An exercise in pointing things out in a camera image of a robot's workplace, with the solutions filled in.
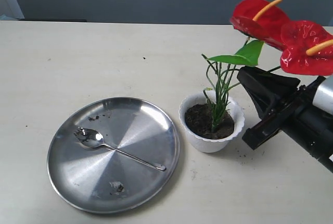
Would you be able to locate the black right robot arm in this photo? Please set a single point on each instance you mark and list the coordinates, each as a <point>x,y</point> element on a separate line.
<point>321,121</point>

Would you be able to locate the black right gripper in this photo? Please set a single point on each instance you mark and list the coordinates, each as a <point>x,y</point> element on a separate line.
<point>280,105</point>

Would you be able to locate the dark brown potting soil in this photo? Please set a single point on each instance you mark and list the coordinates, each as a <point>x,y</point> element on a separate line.
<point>198,119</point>

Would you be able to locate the round stainless steel plate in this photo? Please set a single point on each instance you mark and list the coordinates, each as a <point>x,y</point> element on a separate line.
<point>99,180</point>

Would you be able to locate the stainless steel spork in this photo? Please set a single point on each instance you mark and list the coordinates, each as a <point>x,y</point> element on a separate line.
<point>94,139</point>

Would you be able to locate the red artificial anthurium flower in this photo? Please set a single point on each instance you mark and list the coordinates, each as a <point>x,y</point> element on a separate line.
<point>306,49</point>

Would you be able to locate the white plastic flower pot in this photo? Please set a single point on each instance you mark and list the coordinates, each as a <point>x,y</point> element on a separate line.
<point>210,145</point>

